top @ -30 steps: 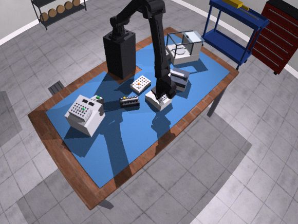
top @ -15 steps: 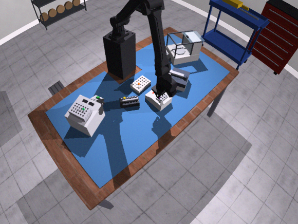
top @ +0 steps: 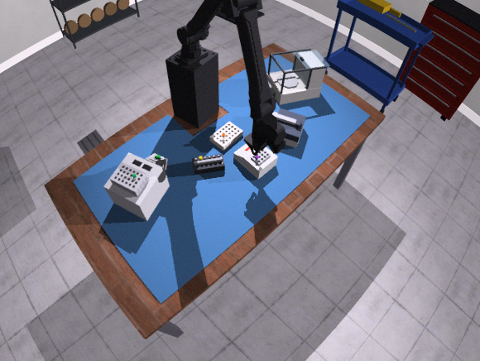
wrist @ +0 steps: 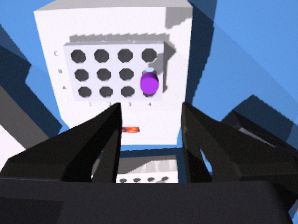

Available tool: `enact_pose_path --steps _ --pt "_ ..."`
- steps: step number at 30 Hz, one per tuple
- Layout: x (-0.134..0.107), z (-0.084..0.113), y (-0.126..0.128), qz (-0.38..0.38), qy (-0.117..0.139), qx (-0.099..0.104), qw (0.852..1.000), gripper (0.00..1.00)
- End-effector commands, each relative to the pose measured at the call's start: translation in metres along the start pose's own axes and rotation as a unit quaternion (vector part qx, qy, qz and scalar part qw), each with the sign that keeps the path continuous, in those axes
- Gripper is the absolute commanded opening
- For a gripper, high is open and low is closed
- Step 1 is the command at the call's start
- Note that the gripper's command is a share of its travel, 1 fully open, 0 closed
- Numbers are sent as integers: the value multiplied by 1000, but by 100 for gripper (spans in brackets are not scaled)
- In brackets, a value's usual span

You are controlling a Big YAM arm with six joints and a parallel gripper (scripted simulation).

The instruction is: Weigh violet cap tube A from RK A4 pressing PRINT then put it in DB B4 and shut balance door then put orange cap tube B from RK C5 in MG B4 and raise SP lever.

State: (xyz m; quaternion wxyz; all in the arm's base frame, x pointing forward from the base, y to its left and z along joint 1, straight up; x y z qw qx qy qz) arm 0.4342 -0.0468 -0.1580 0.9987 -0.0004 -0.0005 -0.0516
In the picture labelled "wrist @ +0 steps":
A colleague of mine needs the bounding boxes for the white tube rack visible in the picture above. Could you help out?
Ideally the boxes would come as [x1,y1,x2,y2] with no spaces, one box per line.
[116,155,178,183]

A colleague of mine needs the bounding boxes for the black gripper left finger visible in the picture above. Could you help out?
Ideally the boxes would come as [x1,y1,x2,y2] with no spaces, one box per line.
[0,102,123,183]

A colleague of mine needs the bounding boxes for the blue bench mat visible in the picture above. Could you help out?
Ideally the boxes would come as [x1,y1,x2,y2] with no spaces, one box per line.
[0,0,298,183]

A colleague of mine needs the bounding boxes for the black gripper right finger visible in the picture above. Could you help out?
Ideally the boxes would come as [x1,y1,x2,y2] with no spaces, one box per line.
[180,102,298,212]

